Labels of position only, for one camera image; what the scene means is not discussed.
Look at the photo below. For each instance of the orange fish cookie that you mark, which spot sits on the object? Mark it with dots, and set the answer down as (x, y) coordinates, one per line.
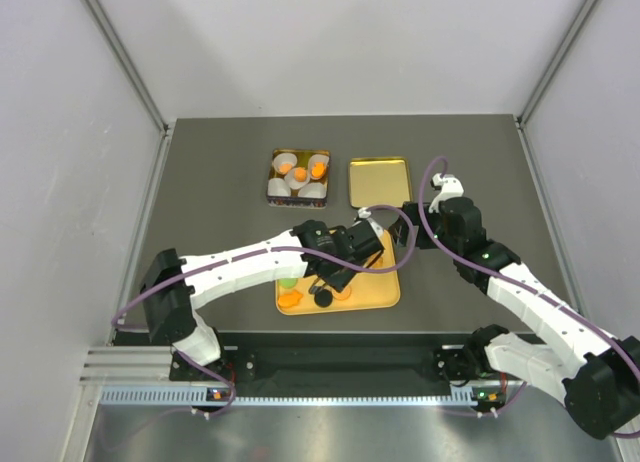
(289, 299)
(317, 170)

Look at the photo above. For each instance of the white paper cup bottom left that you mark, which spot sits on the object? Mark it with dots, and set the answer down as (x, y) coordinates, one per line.
(278, 188)

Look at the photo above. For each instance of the white paper cup centre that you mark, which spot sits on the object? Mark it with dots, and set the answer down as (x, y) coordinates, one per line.
(293, 184)

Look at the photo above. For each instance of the tan biscuit lower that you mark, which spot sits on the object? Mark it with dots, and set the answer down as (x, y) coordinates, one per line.
(342, 295)

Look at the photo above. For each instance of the white paper cup bottom right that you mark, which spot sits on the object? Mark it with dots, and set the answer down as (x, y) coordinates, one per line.
(315, 190)

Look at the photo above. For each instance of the green sandwich cookie lower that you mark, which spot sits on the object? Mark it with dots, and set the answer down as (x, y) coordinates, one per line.
(287, 283)

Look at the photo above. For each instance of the gold tin lid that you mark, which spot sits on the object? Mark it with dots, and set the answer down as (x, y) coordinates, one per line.
(379, 181)

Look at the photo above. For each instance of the square cookie tin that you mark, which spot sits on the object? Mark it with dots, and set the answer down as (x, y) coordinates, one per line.
(294, 201)

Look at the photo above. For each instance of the white paper cup top left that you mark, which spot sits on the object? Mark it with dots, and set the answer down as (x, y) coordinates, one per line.
(284, 157)

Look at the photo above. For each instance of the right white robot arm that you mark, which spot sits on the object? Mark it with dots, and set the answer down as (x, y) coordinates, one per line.
(591, 373)

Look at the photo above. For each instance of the black sandwich cookie lower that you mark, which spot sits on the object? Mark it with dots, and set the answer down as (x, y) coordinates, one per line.
(323, 298)

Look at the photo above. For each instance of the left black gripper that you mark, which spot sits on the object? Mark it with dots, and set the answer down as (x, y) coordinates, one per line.
(339, 281)

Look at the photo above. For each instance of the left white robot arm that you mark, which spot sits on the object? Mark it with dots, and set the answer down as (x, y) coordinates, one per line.
(175, 288)

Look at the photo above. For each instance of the grey cable duct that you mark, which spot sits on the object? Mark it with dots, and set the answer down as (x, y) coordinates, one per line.
(203, 396)

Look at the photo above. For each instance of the yellow cookie tray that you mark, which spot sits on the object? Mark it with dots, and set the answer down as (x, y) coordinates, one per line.
(369, 291)

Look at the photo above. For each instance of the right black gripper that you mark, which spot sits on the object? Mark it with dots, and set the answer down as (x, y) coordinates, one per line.
(414, 212)

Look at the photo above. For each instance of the white paper cup top right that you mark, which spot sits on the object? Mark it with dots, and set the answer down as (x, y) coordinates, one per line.
(319, 158)

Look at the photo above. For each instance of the white paper cup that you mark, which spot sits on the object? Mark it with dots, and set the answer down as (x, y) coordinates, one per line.
(284, 157)
(293, 184)
(319, 158)
(315, 190)
(278, 188)

